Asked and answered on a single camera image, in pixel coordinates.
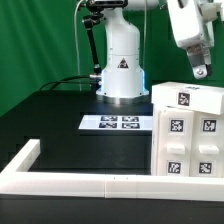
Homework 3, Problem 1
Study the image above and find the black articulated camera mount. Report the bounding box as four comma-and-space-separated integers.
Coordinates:
82, 0, 128, 90

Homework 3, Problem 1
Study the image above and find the white flat tagged panel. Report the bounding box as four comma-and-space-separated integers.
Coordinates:
79, 115, 152, 131

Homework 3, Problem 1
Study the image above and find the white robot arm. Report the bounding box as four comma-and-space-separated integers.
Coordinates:
86, 0, 224, 104

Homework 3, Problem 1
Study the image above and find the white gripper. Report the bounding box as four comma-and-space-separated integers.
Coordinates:
167, 0, 214, 79

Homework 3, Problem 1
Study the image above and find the black cable bundle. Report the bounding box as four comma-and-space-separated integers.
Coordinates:
39, 75, 101, 92

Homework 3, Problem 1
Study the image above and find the grey hanging cable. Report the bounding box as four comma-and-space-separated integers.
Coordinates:
73, 0, 87, 92

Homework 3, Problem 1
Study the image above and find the white U-shaped boundary frame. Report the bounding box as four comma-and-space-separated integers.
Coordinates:
0, 139, 224, 202

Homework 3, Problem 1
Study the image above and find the white cabinet door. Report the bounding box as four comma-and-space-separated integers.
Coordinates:
151, 106, 194, 176
190, 113, 224, 177

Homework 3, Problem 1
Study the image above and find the small white tagged block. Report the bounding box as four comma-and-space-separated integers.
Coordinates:
151, 82, 224, 115

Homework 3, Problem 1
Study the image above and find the white cabinet body box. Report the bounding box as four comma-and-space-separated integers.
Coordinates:
151, 106, 224, 178

